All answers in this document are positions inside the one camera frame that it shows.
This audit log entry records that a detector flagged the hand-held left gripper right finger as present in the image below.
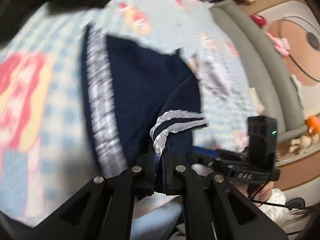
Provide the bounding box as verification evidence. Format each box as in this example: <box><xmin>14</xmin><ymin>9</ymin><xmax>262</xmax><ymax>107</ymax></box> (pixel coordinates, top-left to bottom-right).
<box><xmin>161</xmin><ymin>151</ymin><xmax>297</xmax><ymax>240</ymax></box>

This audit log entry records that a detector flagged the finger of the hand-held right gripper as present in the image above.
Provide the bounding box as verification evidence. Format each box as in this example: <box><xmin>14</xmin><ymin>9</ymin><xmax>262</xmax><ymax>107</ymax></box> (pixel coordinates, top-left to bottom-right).
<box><xmin>214</xmin><ymin>149</ymin><xmax>249</xmax><ymax>161</ymax></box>
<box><xmin>190</xmin><ymin>152</ymin><xmax>227</xmax><ymax>172</ymax></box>

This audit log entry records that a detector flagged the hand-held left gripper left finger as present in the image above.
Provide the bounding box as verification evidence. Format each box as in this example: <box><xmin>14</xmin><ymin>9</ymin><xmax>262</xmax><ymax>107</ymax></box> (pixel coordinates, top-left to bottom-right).
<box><xmin>19</xmin><ymin>146</ymin><xmax>160</xmax><ymax>240</ymax></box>

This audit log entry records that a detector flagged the navy garment with white stripes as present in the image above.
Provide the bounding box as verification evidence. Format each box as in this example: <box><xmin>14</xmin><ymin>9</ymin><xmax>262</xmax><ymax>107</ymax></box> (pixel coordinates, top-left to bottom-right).
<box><xmin>81</xmin><ymin>25</ymin><xmax>209</xmax><ymax>195</ymax></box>

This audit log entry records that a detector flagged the person's right hand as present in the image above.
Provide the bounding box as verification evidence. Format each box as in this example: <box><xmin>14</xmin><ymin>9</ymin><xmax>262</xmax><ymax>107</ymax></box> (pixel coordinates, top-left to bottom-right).
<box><xmin>246</xmin><ymin>181</ymin><xmax>274</xmax><ymax>202</ymax></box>

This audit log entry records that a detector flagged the cream fluffy cloth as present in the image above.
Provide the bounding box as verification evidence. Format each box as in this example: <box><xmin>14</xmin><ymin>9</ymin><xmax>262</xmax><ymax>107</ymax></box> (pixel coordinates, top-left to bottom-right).
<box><xmin>247</xmin><ymin>87</ymin><xmax>265</xmax><ymax>114</ymax></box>

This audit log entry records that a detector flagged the beige plush toy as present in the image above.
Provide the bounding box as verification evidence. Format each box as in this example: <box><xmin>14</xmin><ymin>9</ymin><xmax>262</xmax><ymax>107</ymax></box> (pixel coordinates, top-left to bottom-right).
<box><xmin>290</xmin><ymin>135</ymin><xmax>313</xmax><ymax>153</ymax></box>

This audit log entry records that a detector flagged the light blue fluffy cloth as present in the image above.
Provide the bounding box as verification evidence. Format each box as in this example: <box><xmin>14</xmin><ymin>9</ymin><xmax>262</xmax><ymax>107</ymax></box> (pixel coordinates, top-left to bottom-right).
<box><xmin>132</xmin><ymin>196</ymin><xmax>184</xmax><ymax>240</ymax></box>

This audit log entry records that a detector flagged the orange plush toy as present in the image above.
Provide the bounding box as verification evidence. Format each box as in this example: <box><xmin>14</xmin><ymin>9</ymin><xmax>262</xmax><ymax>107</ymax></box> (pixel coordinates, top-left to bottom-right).
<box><xmin>306</xmin><ymin>115</ymin><xmax>320</xmax><ymax>137</ymax></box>

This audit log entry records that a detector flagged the grey padded bed headboard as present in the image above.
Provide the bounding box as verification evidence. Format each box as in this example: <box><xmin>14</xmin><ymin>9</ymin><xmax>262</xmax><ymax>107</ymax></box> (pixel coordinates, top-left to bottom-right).
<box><xmin>210</xmin><ymin>0</ymin><xmax>310</xmax><ymax>140</ymax></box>

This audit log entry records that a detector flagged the white crumpled garment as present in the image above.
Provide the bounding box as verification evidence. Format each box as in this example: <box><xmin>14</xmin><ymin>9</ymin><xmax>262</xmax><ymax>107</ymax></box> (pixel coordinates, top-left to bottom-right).
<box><xmin>197</xmin><ymin>55</ymin><xmax>230</xmax><ymax>100</ymax></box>

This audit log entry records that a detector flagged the pink white plush toy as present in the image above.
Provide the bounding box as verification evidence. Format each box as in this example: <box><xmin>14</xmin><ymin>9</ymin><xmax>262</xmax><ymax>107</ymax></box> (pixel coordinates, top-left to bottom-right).
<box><xmin>266</xmin><ymin>32</ymin><xmax>292</xmax><ymax>57</ymax></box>

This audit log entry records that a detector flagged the red plush toy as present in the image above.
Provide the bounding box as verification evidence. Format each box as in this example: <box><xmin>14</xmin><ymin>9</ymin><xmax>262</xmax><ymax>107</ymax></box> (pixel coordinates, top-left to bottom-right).
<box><xmin>250</xmin><ymin>14</ymin><xmax>267</xmax><ymax>27</ymax></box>

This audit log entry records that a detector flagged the blue checkered cartoon blanket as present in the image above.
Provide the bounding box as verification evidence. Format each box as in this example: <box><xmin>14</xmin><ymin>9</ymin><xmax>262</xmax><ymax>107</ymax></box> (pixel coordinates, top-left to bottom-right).
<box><xmin>0</xmin><ymin>0</ymin><xmax>265</xmax><ymax>228</ymax></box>

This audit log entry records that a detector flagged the black cable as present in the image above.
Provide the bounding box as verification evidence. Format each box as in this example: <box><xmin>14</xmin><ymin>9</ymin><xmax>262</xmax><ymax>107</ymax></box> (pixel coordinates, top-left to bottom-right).
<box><xmin>250</xmin><ymin>172</ymin><xmax>304</xmax><ymax>209</ymax></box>

